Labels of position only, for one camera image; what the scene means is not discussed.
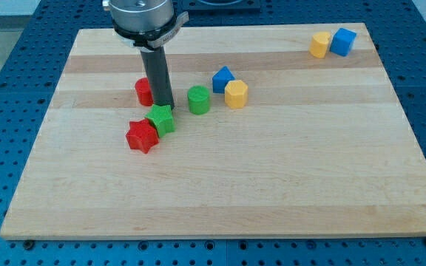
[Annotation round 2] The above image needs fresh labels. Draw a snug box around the green star block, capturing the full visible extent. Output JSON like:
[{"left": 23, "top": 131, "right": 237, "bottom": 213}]
[{"left": 145, "top": 104, "right": 175, "bottom": 138}]

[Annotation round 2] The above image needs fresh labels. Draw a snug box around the green cylinder block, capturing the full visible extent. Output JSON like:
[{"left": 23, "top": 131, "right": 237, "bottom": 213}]
[{"left": 187, "top": 86, "right": 210, "bottom": 115}]

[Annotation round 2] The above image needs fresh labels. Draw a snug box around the wooden board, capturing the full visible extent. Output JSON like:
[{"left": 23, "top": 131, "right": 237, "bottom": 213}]
[{"left": 0, "top": 23, "right": 426, "bottom": 241}]

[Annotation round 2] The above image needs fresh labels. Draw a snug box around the blue cube block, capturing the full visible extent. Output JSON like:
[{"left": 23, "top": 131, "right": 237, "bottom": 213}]
[{"left": 329, "top": 28, "right": 357, "bottom": 57}]

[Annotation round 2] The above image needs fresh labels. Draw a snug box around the red star block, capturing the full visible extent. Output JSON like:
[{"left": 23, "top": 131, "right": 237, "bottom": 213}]
[{"left": 125, "top": 119, "right": 159, "bottom": 154}]

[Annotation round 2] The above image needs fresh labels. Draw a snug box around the red cylinder block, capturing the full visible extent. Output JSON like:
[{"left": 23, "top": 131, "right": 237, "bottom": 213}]
[{"left": 134, "top": 78, "right": 153, "bottom": 106}]

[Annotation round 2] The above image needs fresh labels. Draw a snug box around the yellow hexagon block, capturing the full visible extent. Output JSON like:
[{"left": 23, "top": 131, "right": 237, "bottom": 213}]
[{"left": 225, "top": 80, "right": 249, "bottom": 109}]

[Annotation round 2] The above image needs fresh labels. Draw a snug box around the yellow heart block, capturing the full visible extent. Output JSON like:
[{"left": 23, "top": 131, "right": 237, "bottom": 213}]
[{"left": 308, "top": 31, "right": 331, "bottom": 58}]

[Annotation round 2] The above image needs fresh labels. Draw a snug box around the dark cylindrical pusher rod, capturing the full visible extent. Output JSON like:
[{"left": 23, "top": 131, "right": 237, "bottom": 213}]
[{"left": 141, "top": 47, "right": 175, "bottom": 109}]

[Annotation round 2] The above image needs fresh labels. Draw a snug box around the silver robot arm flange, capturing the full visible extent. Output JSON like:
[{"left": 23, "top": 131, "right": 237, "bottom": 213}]
[{"left": 102, "top": 0, "right": 189, "bottom": 52}]

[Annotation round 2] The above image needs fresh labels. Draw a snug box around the blue triangle block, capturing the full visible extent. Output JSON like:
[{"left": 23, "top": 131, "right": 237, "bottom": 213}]
[{"left": 212, "top": 66, "right": 235, "bottom": 94}]

